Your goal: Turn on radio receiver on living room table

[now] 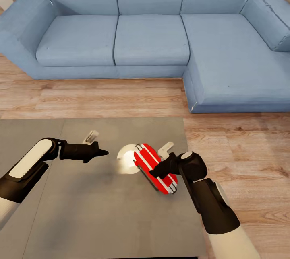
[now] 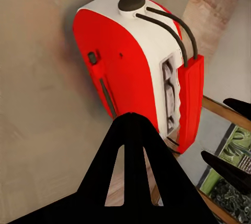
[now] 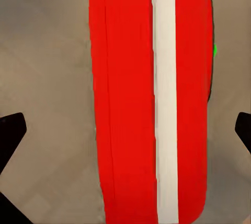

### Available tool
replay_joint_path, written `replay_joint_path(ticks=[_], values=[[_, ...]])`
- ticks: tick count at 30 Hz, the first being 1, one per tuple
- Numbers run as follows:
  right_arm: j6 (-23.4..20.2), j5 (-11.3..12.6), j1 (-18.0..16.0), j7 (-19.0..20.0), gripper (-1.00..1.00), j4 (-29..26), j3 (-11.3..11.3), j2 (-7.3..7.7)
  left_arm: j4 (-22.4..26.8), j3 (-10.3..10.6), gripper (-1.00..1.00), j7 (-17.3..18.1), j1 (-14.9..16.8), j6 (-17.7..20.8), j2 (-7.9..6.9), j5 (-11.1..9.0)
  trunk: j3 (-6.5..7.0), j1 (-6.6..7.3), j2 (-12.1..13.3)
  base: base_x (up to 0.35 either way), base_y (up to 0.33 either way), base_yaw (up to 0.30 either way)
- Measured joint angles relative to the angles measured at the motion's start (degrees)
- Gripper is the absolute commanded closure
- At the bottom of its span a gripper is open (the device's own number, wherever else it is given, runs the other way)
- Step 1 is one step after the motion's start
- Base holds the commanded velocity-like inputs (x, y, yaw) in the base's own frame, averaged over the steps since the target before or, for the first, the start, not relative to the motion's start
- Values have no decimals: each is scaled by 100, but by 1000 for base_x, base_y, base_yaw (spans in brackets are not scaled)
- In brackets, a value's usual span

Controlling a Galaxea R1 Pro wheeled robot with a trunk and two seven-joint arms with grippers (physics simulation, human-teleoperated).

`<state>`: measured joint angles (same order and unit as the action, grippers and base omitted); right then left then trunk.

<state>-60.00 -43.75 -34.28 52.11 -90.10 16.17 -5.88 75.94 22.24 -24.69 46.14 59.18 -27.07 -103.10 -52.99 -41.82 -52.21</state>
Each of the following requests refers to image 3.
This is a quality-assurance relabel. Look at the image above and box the radio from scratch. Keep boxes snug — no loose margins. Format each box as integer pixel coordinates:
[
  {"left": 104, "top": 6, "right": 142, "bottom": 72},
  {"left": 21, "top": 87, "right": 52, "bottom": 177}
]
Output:
[{"left": 89, "top": 0, "right": 217, "bottom": 224}]

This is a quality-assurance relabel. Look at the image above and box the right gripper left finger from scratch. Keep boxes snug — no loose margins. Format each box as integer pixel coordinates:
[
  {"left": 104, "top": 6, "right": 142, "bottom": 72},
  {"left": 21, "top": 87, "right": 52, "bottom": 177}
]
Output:
[{"left": 0, "top": 112, "right": 27, "bottom": 174}]

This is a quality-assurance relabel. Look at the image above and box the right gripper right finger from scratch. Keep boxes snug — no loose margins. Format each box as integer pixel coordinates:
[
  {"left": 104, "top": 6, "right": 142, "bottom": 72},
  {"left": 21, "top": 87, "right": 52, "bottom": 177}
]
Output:
[{"left": 235, "top": 112, "right": 251, "bottom": 153}]

